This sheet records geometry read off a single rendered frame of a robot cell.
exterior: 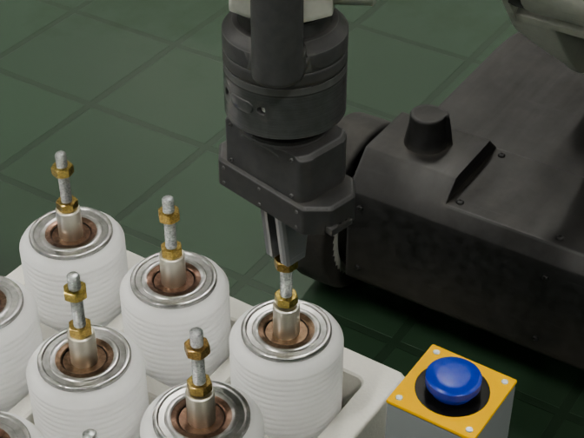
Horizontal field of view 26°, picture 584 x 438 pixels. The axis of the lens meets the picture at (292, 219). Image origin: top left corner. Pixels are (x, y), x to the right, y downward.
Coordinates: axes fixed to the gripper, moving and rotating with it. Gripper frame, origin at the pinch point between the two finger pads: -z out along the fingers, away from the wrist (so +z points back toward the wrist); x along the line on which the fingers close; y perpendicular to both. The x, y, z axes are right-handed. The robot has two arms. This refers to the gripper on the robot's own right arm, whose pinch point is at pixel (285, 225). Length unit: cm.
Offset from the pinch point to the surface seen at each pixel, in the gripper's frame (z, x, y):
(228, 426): -10.8, 4.7, -10.8
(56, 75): -36, -82, 34
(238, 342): -11.3, -1.9, -3.7
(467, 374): -3.2, 18.4, 0.0
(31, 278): -13.7, -23.2, -9.4
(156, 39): -36, -80, 51
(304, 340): -10.9, 2.0, 0.2
